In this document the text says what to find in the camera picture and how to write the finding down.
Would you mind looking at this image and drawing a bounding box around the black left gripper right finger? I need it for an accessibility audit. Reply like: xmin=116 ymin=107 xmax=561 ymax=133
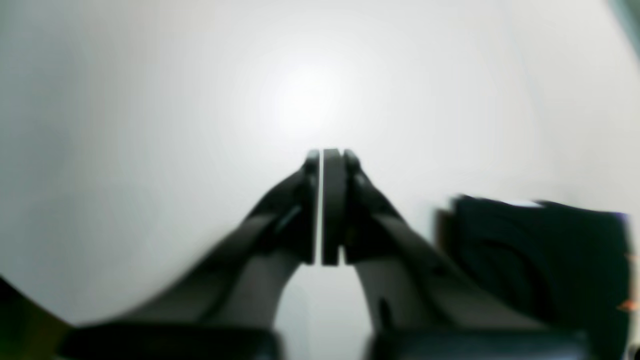
xmin=322 ymin=148 xmax=591 ymax=360

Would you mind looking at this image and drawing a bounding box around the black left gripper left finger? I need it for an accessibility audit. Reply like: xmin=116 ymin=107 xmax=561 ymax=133
xmin=60 ymin=149 xmax=320 ymax=360

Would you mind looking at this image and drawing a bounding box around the black T-shirt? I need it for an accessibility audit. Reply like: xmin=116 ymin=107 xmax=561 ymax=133
xmin=439 ymin=194 xmax=633 ymax=360

